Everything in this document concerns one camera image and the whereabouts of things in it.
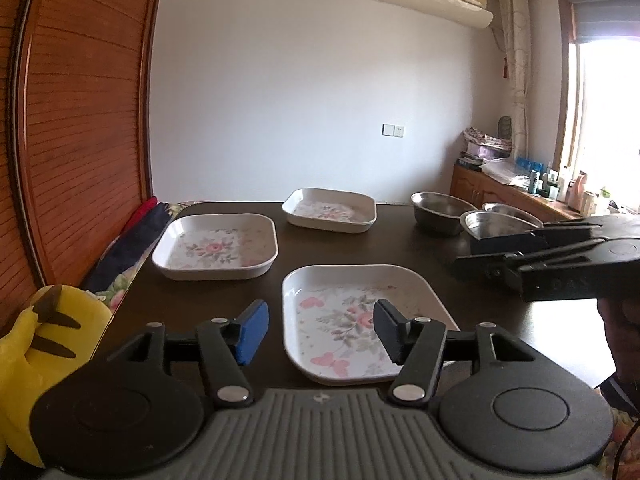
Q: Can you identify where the clear plastic bag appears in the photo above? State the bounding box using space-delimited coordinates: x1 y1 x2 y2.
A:
482 157 532 187

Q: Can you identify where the stainless steel bowl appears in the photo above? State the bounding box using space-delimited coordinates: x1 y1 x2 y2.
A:
411 191 480 237
460 211 537 253
482 203 544 228

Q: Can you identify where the window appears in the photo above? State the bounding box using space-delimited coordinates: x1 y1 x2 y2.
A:
555 0 640 213

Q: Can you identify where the patterned folded cloth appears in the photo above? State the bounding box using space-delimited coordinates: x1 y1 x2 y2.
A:
461 127 513 148

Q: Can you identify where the black cable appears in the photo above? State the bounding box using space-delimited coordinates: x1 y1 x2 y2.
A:
614 422 640 480

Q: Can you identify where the white floral square plate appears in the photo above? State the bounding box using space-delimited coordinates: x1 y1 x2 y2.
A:
281 188 377 234
281 265 462 387
151 213 279 281

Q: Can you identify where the yellow plush toy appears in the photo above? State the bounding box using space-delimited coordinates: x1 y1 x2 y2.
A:
0 284 113 468

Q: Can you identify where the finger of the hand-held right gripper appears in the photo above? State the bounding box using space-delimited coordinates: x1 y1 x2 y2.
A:
452 239 608 281
470 219 603 257

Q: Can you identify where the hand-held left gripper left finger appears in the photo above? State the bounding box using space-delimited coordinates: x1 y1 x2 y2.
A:
95 300 269 407

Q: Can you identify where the wooden cabinet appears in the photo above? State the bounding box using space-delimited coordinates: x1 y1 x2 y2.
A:
450 161 576 222

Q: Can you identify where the red and navy blanket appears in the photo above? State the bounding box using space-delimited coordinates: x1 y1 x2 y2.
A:
82 196 173 293

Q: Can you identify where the floral bedspread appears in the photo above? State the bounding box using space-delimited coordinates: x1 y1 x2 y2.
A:
97 200 201 313

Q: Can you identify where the wooden wardrobe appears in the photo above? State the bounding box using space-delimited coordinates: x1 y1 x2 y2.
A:
0 0 168 301

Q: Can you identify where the grey roller blind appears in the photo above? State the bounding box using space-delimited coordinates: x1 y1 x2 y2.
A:
570 0 637 43

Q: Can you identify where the patterned cream curtain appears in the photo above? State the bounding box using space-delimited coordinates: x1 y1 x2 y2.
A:
497 0 531 161

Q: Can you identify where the purple box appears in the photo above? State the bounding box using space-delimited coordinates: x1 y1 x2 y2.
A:
465 142 512 161

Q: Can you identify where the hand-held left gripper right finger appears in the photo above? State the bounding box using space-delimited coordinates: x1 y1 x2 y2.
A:
374 299 536 409

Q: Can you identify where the person's right hand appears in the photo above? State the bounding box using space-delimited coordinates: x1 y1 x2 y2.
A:
597 300 640 396

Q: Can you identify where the floral patterned clothing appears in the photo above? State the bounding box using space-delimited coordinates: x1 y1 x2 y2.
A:
597 377 640 480

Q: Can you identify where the group of cosmetic bottles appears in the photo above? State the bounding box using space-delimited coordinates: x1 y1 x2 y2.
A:
527 162 615 216

